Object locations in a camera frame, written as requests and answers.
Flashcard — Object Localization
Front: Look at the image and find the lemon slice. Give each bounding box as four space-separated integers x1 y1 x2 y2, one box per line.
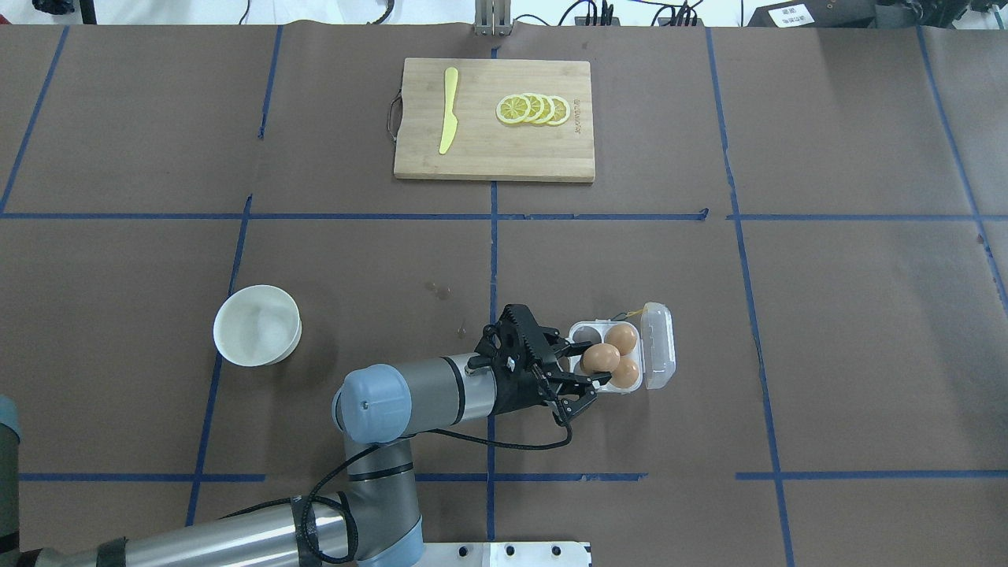
495 94 532 124
532 94 555 124
522 92 545 123
545 96 570 126

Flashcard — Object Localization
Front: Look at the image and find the brown egg from bowl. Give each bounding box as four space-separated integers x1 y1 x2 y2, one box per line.
579 343 622 376

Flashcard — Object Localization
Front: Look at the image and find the clear plastic egg box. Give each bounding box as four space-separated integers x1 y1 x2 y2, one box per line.
566 302 677 394

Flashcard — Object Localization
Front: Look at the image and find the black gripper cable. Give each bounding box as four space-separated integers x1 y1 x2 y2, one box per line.
220 370 574 564

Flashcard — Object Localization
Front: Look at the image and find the brown egg rear in box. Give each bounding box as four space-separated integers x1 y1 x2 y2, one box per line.
604 322 639 358

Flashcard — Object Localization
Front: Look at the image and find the yellow plastic knife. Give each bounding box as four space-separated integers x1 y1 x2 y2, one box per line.
439 67 458 155

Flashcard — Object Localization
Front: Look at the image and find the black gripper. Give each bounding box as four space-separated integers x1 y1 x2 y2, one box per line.
492 335 612 422

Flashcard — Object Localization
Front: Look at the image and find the white ceramic bowl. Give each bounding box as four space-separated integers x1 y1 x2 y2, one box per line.
213 284 303 369

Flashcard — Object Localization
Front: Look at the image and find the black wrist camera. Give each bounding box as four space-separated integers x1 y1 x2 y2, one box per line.
465 304 557 376

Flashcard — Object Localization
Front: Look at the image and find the aluminium frame post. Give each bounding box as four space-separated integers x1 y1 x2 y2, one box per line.
474 0 513 37

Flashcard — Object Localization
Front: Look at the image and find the brown egg front in box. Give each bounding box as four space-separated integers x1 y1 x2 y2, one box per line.
608 356 641 390

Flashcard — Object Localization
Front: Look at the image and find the bamboo cutting board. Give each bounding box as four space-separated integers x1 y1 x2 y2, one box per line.
394 56 595 183

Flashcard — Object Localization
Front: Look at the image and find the black box with label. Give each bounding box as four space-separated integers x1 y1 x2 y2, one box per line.
744 1 877 29

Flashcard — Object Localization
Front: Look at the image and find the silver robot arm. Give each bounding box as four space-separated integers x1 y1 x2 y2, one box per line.
2 339 614 566

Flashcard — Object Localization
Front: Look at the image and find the brown egg in box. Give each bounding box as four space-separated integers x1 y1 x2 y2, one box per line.
604 322 639 358
608 356 641 390

